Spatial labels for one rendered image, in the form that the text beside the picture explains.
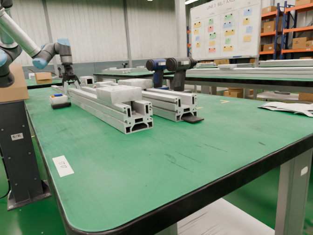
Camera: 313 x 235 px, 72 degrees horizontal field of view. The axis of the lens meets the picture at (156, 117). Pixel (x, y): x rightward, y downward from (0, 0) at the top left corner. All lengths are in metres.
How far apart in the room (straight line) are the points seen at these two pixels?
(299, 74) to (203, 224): 1.45
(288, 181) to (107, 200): 0.67
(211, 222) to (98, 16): 12.72
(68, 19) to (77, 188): 12.53
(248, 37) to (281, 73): 1.78
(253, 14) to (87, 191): 3.66
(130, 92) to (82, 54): 12.06
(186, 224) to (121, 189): 0.81
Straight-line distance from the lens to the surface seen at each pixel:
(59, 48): 1.59
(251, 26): 3.85
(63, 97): 1.24
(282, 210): 0.97
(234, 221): 1.21
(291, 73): 2.14
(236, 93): 4.88
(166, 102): 0.80
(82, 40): 12.87
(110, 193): 0.39
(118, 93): 0.71
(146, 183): 0.40
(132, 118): 0.66
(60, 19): 12.77
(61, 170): 0.51
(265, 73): 2.24
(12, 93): 1.86
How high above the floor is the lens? 0.99
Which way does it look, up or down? 14 degrees down
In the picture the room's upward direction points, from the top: 4 degrees counter-clockwise
